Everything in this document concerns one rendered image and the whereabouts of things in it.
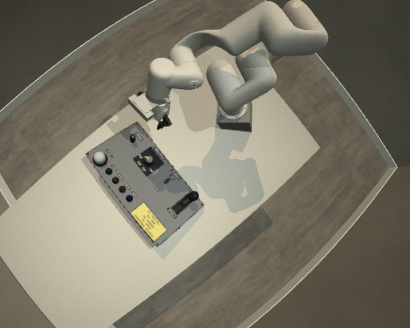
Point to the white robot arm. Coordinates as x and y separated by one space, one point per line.
266 23

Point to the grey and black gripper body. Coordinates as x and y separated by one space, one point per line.
160 110

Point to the grey control panel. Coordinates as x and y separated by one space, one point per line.
140 186

